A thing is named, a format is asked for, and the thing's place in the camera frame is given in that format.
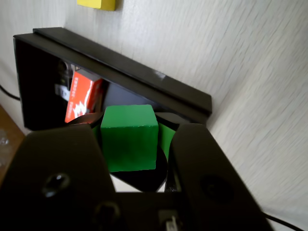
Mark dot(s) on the yellow wooden cube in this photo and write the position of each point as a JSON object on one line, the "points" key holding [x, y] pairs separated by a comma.
{"points": [[98, 3]]}

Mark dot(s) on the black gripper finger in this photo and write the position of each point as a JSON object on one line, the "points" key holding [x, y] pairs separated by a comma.
{"points": [[207, 168], [53, 168]]}

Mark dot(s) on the black cardboard box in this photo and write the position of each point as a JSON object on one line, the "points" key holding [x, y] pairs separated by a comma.
{"points": [[36, 84]]}

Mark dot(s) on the orange small carton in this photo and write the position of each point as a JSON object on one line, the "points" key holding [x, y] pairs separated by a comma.
{"points": [[79, 96]]}

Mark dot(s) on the green wooden cube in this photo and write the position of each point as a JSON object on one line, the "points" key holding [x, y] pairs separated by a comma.
{"points": [[130, 144]]}

